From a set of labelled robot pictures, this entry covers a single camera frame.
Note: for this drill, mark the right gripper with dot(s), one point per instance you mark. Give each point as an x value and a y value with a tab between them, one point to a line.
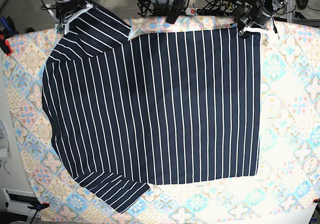
65	9

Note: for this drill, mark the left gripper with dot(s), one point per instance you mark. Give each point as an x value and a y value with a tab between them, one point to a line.
256	16

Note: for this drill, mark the navy white striped T-shirt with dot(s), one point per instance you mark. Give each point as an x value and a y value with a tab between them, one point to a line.
159	109

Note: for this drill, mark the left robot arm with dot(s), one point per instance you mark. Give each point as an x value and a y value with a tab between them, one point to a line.
276	5

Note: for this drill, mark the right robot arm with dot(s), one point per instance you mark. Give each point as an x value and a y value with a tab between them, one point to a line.
57	20

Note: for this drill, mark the white power strip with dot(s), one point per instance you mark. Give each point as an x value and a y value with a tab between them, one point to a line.
218	12

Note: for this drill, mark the black remote control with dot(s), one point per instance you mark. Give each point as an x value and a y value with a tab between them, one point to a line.
176	9

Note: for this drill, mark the orange black clamp upper left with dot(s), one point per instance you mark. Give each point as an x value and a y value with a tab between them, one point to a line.
5	46

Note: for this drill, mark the orange black clamp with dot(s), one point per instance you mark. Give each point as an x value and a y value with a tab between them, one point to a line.
38	206
5	46

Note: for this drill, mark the patterned pastel tablecloth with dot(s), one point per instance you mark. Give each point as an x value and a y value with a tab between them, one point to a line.
288	177

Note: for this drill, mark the white box at left edge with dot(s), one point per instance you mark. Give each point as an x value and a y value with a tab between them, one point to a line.
5	153

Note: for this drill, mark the white black tray lower left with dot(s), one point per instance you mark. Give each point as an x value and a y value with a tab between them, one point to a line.
17	201

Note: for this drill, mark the orange black clamp lower left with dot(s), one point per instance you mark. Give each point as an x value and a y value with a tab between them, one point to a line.
38	206

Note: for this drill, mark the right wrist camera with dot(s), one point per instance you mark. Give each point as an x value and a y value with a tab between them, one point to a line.
62	28

